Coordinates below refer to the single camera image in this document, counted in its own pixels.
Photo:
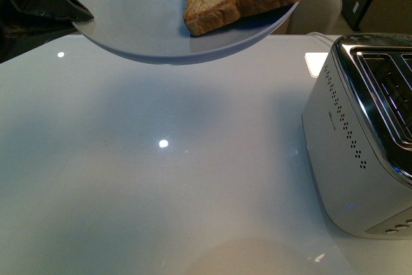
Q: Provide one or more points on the white round plate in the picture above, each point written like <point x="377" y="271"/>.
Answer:
<point x="153" y="31"/>

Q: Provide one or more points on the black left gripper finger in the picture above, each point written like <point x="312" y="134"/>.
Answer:
<point x="28" y="24"/>

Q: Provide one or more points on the silver two-slot toaster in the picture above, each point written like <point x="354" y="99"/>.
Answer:
<point x="357" y="127"/>

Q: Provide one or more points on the beige right chair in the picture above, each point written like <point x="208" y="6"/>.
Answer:
<point x="311" y="16"/>

